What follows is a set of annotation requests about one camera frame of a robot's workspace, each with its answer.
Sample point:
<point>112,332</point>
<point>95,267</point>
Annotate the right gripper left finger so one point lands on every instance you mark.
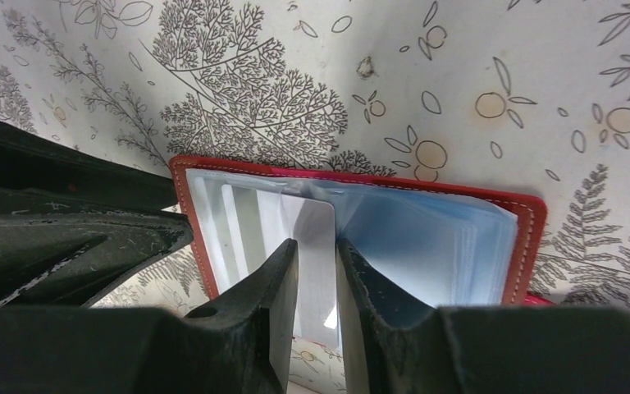
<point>239,342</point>

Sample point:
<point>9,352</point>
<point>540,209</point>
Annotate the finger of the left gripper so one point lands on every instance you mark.
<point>61,251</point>
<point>28,162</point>

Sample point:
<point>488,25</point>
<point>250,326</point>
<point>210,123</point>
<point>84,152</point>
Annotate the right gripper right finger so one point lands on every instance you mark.
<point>394,343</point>

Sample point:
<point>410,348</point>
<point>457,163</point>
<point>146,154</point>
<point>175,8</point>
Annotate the red card holder wallet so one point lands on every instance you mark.
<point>443,244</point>

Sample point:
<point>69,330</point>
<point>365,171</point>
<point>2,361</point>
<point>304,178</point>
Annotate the floral table mat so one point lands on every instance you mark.
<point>525,97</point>

